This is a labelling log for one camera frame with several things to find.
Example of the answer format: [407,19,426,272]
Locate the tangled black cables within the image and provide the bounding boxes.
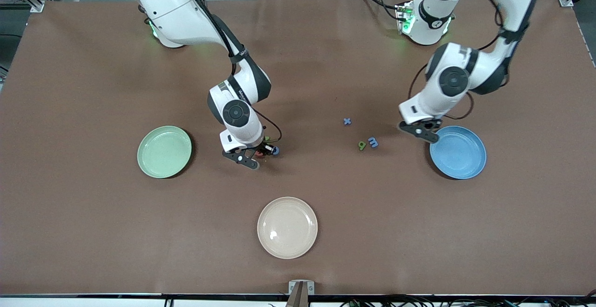
[340,293,596,307]

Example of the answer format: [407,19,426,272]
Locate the white table rail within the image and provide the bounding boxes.
[0,296,289,307]

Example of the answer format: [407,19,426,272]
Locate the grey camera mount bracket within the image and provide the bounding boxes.
[286,280,316,307]

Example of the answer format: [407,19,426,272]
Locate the blue plate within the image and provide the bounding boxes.
[429,126,487,180]

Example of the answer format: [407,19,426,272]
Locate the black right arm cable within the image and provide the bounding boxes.
[172,0,283,144]

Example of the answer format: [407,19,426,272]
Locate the brown table mat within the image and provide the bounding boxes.
[0,0,596,296]

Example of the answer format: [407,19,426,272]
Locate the beige plate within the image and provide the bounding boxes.
[257,197,318,259]

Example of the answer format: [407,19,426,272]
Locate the green plate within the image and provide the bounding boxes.
[137,126,192,179]

